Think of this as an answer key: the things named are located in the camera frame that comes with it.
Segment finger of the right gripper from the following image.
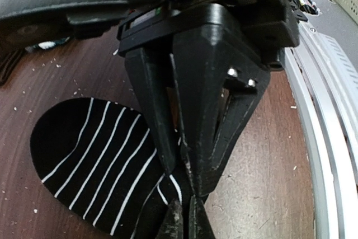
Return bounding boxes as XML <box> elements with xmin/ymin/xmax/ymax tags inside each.
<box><xmin>172</xmin><ymin>25</ymin><xmax>270</xmax><ymax>196</ymax></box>
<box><xmin>125</xmin><ymin>47</ymin><xmax>183</xmax><ymax>175</ymax></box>

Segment black striped ankle sock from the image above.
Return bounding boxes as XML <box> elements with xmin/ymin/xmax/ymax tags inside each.
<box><xmin>30</xmin><ymin>98</ymin><xmax>192</xmax><ymax>238</ymax></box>

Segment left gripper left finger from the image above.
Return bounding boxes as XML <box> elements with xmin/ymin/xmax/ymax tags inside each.
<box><xmin>159</xmin><ymin>199</ymin><xmax>183</xmax><ymax>239</ymax></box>

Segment aluminium front rail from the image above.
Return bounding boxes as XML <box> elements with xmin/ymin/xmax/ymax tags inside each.
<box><xmin>285</xmin><ymin>22</ymin><xmax>357</xmax><ymax>238</ymax></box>

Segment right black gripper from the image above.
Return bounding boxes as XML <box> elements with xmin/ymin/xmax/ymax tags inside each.
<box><xmin>117</xmin><ymin>0</ymin><xmax>299</xmax><ymax>68</ymax></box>

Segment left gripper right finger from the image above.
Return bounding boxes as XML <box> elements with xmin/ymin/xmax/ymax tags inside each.
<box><xmin>188</xmin><ymin>195</ymin><xmax>215</xmax><ymax>239</ymax></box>

